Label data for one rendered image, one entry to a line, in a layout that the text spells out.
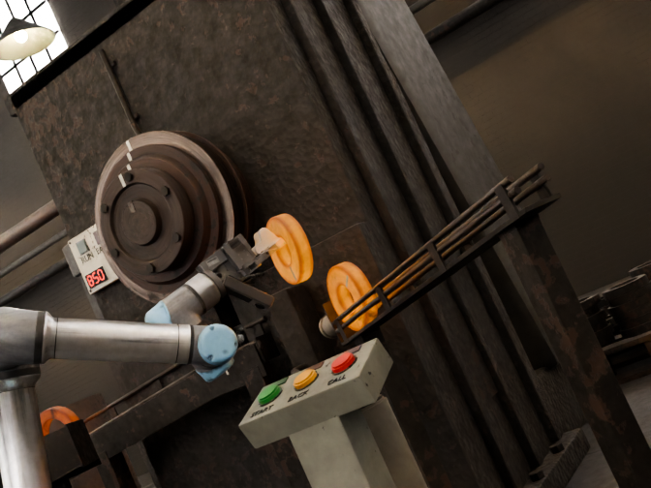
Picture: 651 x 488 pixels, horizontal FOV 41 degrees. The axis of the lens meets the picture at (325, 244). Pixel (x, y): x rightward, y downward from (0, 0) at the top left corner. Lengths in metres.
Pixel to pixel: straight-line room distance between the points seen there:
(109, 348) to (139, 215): 0.73
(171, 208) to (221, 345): 0.68
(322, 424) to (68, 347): 0.53
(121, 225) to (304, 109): 0.57
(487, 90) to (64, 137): 5.98
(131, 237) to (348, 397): 1.17
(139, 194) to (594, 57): 6.21
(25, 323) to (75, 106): 1.25
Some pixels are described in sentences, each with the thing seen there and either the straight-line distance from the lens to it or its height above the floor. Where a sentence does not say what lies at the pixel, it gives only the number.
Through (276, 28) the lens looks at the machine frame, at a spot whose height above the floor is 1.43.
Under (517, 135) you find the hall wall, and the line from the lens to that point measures 8.27.
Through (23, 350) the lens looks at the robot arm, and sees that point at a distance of 1.66.
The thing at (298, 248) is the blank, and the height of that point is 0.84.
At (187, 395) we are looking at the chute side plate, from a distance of 2.45.
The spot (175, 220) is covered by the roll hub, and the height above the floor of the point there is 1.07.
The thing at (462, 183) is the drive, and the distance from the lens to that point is 2.93.
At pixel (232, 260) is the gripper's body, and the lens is 1.87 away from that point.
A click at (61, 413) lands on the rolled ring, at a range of 2.82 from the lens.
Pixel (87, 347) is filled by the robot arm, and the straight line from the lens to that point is 1.66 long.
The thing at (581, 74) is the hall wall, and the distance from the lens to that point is 8.15.
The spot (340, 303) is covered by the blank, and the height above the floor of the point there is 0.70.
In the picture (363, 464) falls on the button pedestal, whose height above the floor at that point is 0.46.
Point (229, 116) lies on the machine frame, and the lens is 2.44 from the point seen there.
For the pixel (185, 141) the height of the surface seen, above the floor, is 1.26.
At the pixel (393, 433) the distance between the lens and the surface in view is 1.52.
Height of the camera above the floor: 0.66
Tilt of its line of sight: 5 degrees up
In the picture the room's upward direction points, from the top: 25 degrees counter-clockwise
